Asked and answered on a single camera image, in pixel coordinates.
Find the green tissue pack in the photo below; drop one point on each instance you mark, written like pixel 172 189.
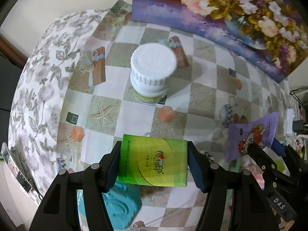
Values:
pixel 151 161

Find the pink fluffy cloth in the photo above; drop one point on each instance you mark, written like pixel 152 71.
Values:
pixel 252 173

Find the purple cartoon packet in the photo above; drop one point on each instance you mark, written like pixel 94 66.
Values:
pixel 250 130

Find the black power adapter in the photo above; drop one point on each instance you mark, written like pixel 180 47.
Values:
pixel 298 126

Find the white bottle green label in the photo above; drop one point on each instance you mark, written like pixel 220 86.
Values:
pixel 152 62

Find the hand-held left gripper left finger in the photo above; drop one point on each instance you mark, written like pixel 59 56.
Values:
pixel 111 172

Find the smartphone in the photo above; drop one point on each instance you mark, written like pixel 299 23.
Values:
pixel 21 173

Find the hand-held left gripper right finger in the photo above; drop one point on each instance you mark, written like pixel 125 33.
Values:
pixel 196 172

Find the grey leaf print tablecloth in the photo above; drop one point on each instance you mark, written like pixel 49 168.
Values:
pixel 43 77

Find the floral painting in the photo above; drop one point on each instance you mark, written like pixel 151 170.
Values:
pixel 216 16

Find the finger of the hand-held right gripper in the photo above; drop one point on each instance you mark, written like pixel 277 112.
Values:
pixel 278 146
pixel 261 157

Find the teal embossed storage box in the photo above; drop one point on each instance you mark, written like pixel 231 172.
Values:
pixel 120 204

